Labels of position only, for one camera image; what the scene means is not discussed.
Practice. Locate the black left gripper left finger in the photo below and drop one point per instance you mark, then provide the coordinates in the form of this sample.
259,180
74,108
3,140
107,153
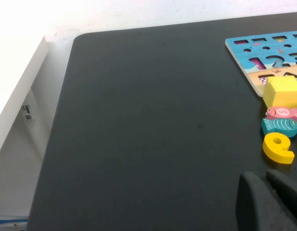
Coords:
256,207

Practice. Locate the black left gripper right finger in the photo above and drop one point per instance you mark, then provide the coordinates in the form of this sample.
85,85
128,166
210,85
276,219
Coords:
290,195

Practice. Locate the yellow number nine piece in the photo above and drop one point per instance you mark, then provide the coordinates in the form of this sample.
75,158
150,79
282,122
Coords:
271,150

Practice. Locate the colourful wooden number puzzle board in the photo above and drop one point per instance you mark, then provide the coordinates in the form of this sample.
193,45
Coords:
242,57

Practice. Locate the teal wooden fish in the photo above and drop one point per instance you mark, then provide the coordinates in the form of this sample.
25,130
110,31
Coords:
279,126

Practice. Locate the pink wooden fish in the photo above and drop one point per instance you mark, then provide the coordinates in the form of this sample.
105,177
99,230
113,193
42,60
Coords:
281,112

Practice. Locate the yellow wooden cube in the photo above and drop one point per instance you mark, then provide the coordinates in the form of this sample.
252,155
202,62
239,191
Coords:
281,95

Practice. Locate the dark cabinet latch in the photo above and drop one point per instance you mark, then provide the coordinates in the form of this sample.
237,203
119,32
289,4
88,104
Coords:
28,115

